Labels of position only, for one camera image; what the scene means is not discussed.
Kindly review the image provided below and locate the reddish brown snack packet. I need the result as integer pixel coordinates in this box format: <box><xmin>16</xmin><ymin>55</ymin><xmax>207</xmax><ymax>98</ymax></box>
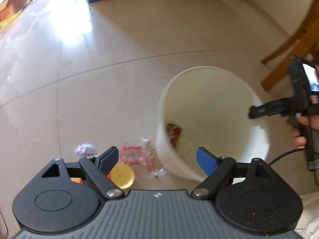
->
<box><xmin>166</xmin><ymin>123</ymin><xmax>182</xmax><ymax>140</ymax></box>

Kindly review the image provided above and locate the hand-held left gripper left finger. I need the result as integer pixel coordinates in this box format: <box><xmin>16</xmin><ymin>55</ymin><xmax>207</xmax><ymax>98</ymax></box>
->
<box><xmin>41</xmin><ymin>146</ymin><xmax>125</xmax><ymax>200</ymax></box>

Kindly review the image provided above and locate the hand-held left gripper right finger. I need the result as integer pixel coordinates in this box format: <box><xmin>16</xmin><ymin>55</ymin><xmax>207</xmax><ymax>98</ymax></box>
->
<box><xmin>191</xmin><ymin>147</ymin><xmax>275</xmax><ymax>200</ymax></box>

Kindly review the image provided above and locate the small clear wrapper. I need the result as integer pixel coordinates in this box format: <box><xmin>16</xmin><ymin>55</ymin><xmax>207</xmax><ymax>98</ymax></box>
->
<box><xmin>148</xmin><ymin>167</ymin><xmax>167</xmax><ymax>180</ymax></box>

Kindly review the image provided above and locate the white tissue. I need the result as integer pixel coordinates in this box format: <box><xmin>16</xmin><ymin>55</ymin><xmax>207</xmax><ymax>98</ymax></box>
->
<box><xmin>74</xmin><ymin>143</ymin><xmax>98</xmax><ymax>159</ymax></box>

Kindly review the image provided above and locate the black cable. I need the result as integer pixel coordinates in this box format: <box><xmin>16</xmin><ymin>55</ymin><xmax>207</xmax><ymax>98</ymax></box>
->
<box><xmin>269</xmin><ymin>149</ymin><xmax>307</xmax><ymax>166</ymax></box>

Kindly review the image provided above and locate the red white wrapper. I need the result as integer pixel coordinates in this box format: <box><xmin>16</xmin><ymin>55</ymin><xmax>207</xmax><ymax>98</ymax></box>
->
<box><xmin>117</xmin><ymin>144</ymin><xmax>146</xmax><ymax>166</ymax></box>

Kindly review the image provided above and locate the person's right hand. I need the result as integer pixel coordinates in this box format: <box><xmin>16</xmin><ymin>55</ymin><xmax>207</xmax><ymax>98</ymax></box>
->
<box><xmin>286</xmin><ymin>113</ymin><xmax>311</xmax><ymax>148</ymax></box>

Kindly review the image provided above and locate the clear printed wrapper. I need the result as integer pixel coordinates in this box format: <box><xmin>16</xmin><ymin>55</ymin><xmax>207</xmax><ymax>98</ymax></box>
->
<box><xmin>140</xmin><ymin>136</ymin><xmax>157</xmax><ymax>171</ymax></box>

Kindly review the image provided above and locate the person's white clothing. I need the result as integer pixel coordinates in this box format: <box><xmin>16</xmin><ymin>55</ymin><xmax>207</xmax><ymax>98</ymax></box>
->
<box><xmin>295</xmin><ymin>192</ymin><xmax>319</xmax><ymax>239</ymax></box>

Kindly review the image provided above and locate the wooden chair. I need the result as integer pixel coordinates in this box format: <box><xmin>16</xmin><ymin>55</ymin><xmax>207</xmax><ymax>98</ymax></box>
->
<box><xmin>260</xmin><ymin>0</ymin><xmax>319</xmax><ymax>92</ymax></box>

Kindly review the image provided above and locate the white plastic bin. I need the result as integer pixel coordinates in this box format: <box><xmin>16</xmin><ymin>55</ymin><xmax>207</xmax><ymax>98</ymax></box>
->
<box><xmin>156</xmin><ymin>66</ymin><xmax>271</xmax><ymax>182</ymax></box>

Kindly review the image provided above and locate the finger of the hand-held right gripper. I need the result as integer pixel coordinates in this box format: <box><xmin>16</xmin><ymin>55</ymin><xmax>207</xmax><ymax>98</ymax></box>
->
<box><xmin>248</xmin><ymin>99</ymin><xmax>293</xmax><ymax>119</ymax></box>

